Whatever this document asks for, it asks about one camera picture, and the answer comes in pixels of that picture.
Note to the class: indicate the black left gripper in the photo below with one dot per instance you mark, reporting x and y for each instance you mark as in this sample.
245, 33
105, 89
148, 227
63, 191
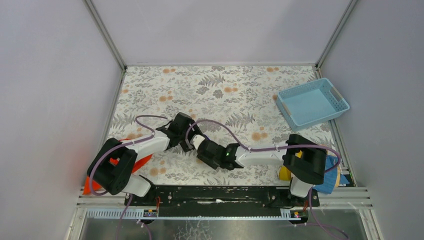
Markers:
187, 124

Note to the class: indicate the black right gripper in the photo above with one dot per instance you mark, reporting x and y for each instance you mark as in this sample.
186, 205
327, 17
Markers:
205, 156

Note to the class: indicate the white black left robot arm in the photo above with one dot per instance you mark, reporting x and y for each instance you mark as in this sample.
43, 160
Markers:
154, 143

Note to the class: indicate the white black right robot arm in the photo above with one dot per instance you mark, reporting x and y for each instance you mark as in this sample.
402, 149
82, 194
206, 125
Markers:
304, 159

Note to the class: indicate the orange towel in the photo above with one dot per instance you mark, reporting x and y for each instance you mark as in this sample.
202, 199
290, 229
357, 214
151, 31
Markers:
114, 171

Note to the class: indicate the floral patterned table mat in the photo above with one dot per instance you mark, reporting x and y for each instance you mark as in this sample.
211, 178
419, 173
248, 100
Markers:
230, 101

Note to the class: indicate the light blue plastic basket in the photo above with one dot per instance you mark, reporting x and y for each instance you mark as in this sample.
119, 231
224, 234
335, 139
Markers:
311, 103

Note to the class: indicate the yellow blue Pokemon towel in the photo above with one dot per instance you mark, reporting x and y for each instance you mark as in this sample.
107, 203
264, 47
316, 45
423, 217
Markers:
332, 179

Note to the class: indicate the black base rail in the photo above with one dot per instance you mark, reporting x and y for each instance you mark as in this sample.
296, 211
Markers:
239, 197

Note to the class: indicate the white slotted cable duct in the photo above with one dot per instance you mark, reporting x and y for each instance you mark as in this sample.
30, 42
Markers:
202, 213

